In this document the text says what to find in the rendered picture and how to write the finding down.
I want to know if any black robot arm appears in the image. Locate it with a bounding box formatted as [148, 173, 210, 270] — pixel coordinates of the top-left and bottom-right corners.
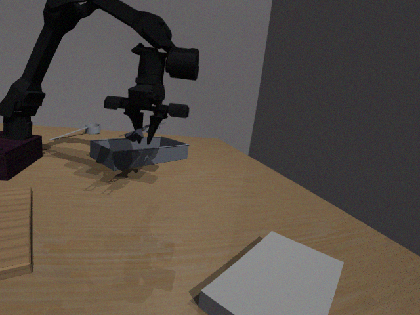
[0, 0, 200, 140]

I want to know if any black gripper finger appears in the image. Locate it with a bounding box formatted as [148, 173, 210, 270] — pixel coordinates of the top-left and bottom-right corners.
[124, 112, 144, 144]
[147, 115, 168, 144]

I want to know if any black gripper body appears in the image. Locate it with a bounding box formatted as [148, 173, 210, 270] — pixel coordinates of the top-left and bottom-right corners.
[104, 73, 189, 118]

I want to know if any brown wooden board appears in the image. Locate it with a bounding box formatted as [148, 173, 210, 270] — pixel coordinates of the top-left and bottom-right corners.
[0, 187, 33, 280]

